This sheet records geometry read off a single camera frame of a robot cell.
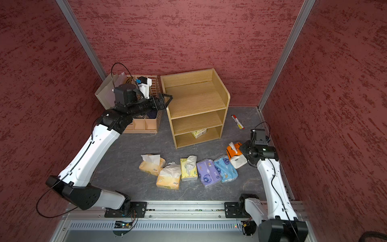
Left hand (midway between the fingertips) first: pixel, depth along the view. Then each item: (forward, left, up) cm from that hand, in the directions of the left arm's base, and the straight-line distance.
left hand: (165, 101), depth 68 cm
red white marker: (+19, -46, -39) cm, 63 cm away
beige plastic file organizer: (+12, +18, -33) cm, 40 cm away
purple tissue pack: (-21, -21, -34) cm, 46 cm away
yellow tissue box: (-23, 0, -34) cm, 41 cm away
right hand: (-13, -39, -24) cm, 48 cm away
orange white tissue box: (-14, -35, -23) cm, 44 cm away
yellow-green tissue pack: (-19, -11, -31) cm, 38 cm away
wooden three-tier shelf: (+8, -16, -9) cm, 20 cm away
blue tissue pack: (-19, -33, -36) cm, 52 cm away
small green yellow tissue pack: (+5, -15, -34) cm, 37 cm away
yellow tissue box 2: (-16, +11, -34) cm, 39 cm away
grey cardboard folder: (+15, +39, -10) cm, 43 cm away
